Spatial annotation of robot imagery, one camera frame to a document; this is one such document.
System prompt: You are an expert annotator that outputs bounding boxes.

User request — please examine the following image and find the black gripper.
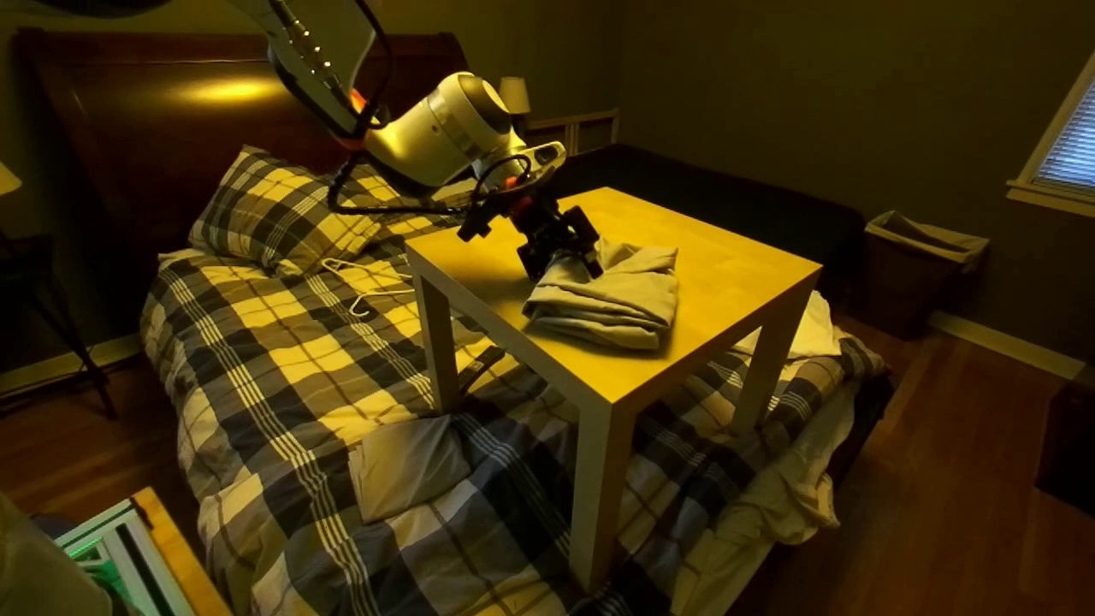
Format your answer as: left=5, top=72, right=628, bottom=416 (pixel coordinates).
left=459, top=187, right=604, bottom=280

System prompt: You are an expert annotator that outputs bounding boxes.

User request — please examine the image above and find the grey cloth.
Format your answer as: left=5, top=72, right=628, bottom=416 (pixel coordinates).
left=524, top=239, right=677, bottom=353

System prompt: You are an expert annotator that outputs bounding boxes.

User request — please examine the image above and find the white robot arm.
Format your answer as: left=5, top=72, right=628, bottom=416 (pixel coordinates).
left=234, top=0, right=604, bottom=280

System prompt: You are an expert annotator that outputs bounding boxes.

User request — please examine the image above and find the white cube shelf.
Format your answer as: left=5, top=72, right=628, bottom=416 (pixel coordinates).
left=528, top=109, right=618, bottom=155

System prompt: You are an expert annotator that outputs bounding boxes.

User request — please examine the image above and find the white lamp shade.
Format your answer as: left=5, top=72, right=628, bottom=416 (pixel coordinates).
left=500, top=76, right=529, bottom=115

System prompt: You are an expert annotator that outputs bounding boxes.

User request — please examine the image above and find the light wooden side table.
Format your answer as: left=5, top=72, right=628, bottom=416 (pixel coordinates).
left=409, top=187, right=823, bottom=587

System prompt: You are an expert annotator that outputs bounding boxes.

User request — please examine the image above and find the white plastic clothes hanger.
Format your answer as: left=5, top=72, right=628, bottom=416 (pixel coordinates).
left=322, top=255, right=410, bottom=317

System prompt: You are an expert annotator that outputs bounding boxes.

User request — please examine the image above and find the plaid pillow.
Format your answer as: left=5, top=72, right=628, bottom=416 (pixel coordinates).
left=188, top=143, right=444, bottom=277

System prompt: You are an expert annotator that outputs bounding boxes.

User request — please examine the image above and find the plaid checkered bed comforter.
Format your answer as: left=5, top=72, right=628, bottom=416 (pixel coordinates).
left=140, top=249, right=890, bottom=616

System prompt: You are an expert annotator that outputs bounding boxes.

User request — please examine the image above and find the white bed sheet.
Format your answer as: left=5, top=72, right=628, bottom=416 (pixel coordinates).
left=670, top=293, right=881, bottom=616

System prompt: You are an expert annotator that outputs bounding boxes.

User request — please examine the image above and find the brown wicker basket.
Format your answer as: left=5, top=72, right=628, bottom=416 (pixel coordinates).
left=862, top=208, right=990, bottom=337

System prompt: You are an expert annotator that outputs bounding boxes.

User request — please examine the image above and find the dark wooden headboard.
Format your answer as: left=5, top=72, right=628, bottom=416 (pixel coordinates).
left=6, top=23, right=474, bottom=345

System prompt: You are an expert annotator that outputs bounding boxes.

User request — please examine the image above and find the white framed window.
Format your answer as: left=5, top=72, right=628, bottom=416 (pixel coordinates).
left=1005, top=52, right=1095, bottom=218

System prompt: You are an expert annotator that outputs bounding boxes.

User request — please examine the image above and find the dark folding stand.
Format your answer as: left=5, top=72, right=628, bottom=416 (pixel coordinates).
left=0, top=232, right=117, bottom=416

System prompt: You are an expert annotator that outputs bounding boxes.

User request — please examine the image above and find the green and white box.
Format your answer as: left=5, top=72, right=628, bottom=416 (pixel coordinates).
left=55, top=500, right=195, bottom=616

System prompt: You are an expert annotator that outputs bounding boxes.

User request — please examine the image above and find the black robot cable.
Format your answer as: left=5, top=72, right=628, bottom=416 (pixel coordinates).
left=326, top=148, right=540, bottom=221

